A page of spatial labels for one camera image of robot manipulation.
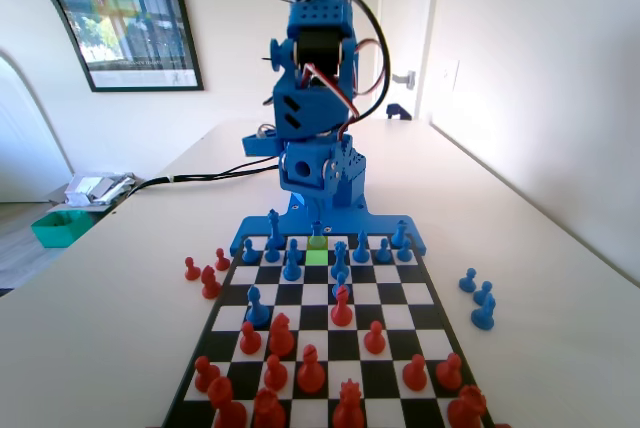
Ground black power cable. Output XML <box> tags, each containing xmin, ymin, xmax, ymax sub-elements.
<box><xmin>114</xmin><ymin>155</ymin><xmax>281</xmax><ymax>202</ymax></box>

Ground blue chess queen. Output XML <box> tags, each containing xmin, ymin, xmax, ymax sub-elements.
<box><xmin>330</xmin><ymin>240</ymin><xmax>350</xmax><ymax>279</ymax></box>

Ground black framed map poster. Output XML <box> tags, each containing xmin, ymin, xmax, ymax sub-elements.
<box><xmin>0</xmin><ymin>0</ymin><xmax>206</xmax><ymax>94</ymax></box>

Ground captured blue pawns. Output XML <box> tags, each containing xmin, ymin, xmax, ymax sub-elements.
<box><xmin>469</xmin><ymin>292</ymin><xmax>497</xmax><ymax>332</ymax></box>

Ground white door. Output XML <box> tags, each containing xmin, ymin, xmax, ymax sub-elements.
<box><xmin>379</xmin><ymin>0</ymin><xmax>439</xmax><ymax>122</ymax></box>

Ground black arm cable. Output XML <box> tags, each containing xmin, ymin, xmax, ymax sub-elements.
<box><xmin>252</xmin><ymin>0</ymin><xmax>392</xmax><ymax>124</ymax></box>

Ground red chess bishop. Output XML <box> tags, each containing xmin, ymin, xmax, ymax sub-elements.
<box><xmin>330</xmin><ymin>285</ymin><xmax>355</xmax><ymax>328</ymax></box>
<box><xmin>297</xmin><ymin>344</ymin><xmax>326</xmax><ymax>395</ymax></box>

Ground blue chess king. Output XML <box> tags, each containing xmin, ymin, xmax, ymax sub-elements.
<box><xmin>265</xmin><ymin>208</ymin><xmax>284</xmax><ymax>249</ymax></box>

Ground red white black servo wire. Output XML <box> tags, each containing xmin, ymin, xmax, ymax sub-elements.
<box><xmin>299</xmin><ymin>62</ymin><xmax>362</xmax><ymax>144</ymax></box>

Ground blue gripper camera mount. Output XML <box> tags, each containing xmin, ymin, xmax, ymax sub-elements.
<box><xmin>242</xmin><ymin>125</ymin><xmax>282</xmax><ymax>158</ymax></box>

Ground red chess queen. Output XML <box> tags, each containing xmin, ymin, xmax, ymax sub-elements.
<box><xmin>331</xmin><ymin>380</ymin><xmax>366</xmax><ymax>428</ymax></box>

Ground red chess rook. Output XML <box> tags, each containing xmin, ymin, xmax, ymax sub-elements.
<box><xmin>252</xmin><ymin>387</ymin><xmax>288</xmax><ymax>428</ymax></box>
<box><xmin>446</xmin><ymin>384</ymin><xmax>489</xmax><ymax>428</ymax></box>

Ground captured red pawns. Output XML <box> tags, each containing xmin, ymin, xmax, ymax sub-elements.
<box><xmin>200</xmin><ymin>265</ymin><xmax>223</xmax><ymax>300</ymax></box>

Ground red chess knight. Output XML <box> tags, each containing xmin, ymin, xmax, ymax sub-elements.
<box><xmin>268</xmin><ymin>312</ymin><xmax>296</xmax><ymax>359</ymax></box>

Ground white light switch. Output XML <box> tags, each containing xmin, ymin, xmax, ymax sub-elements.
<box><xmin>442</xmin><ymin>60</ymin><xmax>460</xmax><ymax>94</ymax></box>

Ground black and white chessboard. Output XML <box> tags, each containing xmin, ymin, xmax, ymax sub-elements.
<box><xmin>159</xmin><ymin>232</ymin><xmax>499</xmax><ymax>428</ymax></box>

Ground green plastic box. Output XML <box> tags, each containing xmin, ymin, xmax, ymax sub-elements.
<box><xmin>30</xmin><ymin>211</ymin><xmax>91</xmax><ymax>249</ymax></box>

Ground blue base plate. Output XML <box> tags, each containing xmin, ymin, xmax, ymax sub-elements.
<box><xmin>228</xmin><ymin>214</ymin><xmax>430</xmax><ymax>257</ymax></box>

